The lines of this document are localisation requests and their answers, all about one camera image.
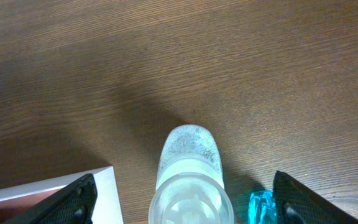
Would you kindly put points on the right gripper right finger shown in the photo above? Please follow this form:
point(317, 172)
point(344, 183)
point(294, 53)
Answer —
point(296, 203)

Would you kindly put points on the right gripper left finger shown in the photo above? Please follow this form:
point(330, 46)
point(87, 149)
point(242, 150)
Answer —
point(73, 204)

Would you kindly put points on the teal mouthwash bottle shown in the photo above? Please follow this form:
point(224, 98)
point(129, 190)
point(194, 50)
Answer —
point(262, 208)

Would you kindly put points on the purple foam soap bottle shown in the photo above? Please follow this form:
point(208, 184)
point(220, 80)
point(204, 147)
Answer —
point(190, 186)

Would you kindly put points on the white cardboard box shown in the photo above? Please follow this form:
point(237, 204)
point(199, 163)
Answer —
point(17, 199)

